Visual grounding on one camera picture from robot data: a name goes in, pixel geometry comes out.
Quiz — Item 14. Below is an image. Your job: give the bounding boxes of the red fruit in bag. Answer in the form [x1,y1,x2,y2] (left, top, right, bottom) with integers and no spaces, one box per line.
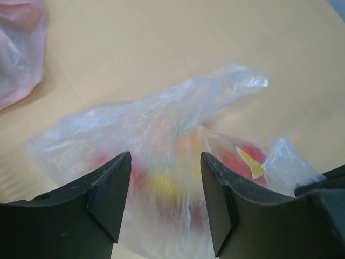
[215,142,268,187]

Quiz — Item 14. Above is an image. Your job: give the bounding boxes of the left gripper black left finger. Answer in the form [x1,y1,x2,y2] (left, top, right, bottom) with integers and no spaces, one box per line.
[1,152,132,258]

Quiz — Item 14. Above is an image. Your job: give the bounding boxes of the pink knotted plastic bag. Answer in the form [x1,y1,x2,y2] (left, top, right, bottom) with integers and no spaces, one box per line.
[1,1,48,109]

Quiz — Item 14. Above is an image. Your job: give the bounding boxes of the clear plastic fruit bag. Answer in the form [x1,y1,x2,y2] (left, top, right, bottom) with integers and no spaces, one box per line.
[26,64,325,258]

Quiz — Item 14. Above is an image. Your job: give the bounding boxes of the yellow fruit in bag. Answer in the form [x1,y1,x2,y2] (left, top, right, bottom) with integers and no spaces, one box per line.
[149,174,183,201]

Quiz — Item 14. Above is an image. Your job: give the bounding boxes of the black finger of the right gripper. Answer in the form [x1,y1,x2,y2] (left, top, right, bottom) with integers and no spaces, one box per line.
[294,167,345,197]

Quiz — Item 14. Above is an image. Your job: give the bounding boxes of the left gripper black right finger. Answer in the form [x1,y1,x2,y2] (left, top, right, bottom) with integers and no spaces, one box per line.
[201,152,344,258]

